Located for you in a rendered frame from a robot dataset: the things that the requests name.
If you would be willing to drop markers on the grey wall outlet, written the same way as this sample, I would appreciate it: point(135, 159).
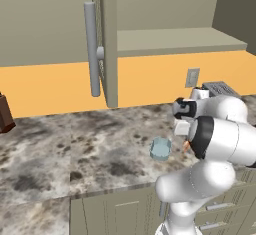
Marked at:
point(192, 77)

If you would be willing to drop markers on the orange raw meat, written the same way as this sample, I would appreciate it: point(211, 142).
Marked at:
point(186, 146)

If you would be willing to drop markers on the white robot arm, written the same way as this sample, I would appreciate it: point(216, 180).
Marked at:
point(216, 142)

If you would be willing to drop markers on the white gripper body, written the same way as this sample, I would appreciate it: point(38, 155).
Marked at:
point(181, 128)

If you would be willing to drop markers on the open beige cabinet door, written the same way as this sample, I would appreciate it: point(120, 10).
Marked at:
point(110, 45)

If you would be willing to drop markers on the light blue tupperware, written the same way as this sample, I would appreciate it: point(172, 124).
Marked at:
point(160, 149)

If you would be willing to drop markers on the open beige wall cabinet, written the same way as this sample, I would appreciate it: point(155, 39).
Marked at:
point(173, 15)

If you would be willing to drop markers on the beige drawer front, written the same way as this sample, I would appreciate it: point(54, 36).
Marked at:
point(230, 200)
point(226, 227)

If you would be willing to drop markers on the beige base cabinet door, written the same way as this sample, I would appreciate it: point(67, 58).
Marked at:
point(116, 214)

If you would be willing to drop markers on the grey toaster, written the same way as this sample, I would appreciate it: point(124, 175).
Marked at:
point(220, 88)

